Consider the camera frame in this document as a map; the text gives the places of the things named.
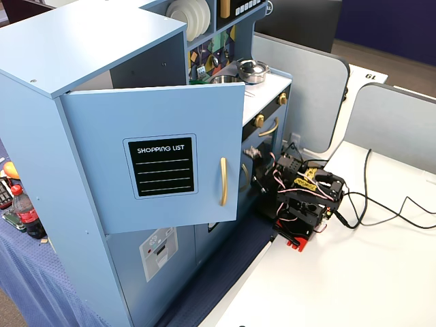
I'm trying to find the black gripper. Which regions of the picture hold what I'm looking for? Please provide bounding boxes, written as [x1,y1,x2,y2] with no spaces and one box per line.
[252,159,279,219]

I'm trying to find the blue oven door with window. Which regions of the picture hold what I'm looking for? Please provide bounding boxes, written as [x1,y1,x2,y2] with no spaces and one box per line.
[242,105,289,164]

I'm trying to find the blue water dispenser door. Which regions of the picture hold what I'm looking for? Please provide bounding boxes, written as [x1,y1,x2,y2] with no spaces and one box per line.
[104,224,198,324]

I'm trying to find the blue shopping list door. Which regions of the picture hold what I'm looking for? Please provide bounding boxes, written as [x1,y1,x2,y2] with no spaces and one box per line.
[59,81,246,235]

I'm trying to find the yellow black tape band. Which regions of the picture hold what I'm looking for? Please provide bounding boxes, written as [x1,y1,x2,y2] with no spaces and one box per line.
[294,168,320,190]

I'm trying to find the steel toy pot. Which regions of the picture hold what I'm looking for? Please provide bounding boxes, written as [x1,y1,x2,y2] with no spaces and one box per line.
[237,64,270,84]

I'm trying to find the light grey partition panel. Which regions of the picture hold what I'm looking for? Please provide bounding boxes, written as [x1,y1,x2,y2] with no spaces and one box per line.
[251,33,352,155]
[326,82,436,173]

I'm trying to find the steel toy pan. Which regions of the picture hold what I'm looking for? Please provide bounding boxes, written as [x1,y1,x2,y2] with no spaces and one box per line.
[208,74,245,84]

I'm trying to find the steel pot lid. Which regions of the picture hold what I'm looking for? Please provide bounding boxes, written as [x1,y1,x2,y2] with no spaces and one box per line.
[237,59,270,76]

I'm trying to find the dark board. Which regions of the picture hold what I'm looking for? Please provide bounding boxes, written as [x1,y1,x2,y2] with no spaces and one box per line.
[254,0,343,54]

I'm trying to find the blue wooden toy kitchen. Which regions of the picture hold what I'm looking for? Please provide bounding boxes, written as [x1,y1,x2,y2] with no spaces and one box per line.
[0,0,293,327]

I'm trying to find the cola bottle red cap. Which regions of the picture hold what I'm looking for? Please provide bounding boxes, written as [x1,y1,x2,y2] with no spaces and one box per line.
[11,185,48,240]

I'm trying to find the green circuit board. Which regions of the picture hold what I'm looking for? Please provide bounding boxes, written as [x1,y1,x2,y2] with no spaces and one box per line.
[2,210,27,233]

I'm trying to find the orange fruit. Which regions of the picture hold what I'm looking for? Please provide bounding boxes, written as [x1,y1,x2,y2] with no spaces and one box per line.
[2,161,20,180]

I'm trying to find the white red servo wire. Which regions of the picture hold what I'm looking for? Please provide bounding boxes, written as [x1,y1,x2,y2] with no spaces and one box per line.
[268,152,290,191]

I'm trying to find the red robot base mount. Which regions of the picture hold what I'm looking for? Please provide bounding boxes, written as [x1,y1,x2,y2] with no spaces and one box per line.
[274,219,313,253]

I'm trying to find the black cable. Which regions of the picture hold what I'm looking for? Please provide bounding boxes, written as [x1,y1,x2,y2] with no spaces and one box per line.
[343,191,436,217]
[359,213,436,230]
[335,148,373,230]

